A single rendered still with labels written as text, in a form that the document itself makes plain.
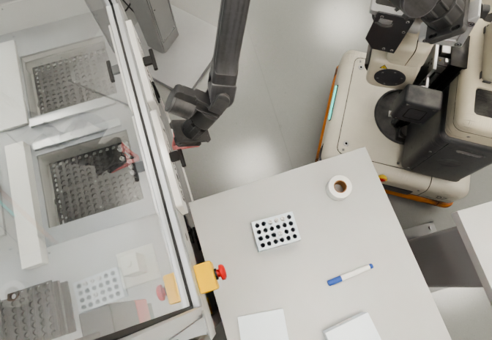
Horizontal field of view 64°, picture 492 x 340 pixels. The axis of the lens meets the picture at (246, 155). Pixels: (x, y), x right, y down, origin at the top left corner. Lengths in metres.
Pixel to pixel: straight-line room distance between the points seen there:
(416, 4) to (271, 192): 0.63
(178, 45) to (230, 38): 1.46
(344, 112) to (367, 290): 0.92
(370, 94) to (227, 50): 1.17
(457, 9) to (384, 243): 0.65
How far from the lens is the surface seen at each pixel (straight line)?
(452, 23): 1.02
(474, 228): 1.36
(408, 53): 1.35
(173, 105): 0.93
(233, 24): 0.85
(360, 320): 1.16
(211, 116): 0.96
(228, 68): 0.89
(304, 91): 2.21
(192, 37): 2.33
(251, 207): 1.19
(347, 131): 1.84
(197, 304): 0.95
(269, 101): 2.16
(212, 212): 1.19
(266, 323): 1.16
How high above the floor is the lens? 1.93
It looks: 72 degrees down
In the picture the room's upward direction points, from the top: straight up
